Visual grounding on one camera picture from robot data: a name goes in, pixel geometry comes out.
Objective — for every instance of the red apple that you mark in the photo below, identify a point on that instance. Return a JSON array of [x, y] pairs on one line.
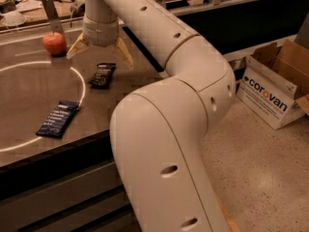
[[55, 43]]

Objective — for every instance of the wooden desk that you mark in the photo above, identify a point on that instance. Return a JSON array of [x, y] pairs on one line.
[[38, 0]]

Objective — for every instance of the grey metal bracket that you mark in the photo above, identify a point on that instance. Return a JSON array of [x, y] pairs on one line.
[[52, 16]]

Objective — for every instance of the grey metal table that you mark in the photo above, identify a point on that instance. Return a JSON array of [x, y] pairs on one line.
[[57, 172]]

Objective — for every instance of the blue rxbar bar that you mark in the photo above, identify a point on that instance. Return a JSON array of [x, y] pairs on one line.
[[59, 118]]

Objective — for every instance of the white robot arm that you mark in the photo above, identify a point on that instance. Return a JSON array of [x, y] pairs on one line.
[[155, 131]]

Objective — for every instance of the black rxbar chocolate bar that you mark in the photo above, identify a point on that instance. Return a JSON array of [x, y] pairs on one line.
[[102, 75]]

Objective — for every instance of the white face mask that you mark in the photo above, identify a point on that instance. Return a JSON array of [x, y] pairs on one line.
[[13, 19]]

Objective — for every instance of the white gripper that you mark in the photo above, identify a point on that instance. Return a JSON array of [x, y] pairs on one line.
[[100, 33]]

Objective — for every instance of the white corovan cardboard box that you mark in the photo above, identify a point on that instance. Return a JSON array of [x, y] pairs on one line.
[[275, 84]]

